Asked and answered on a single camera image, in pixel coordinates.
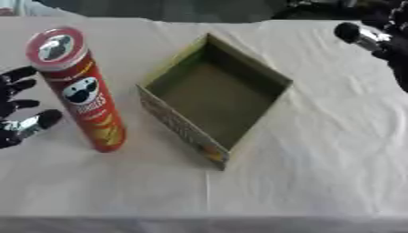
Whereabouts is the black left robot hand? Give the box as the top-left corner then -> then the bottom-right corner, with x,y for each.
0,66 -> 64,149

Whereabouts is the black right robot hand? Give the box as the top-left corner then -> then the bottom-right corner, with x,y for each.
332,5 -> 408,93

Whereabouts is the open cardboard box green inside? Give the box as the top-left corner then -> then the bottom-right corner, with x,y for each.
135,32 -> 295,171

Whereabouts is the red cylindrical chip can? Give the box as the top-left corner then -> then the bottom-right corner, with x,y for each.
24,26 -> 128,154

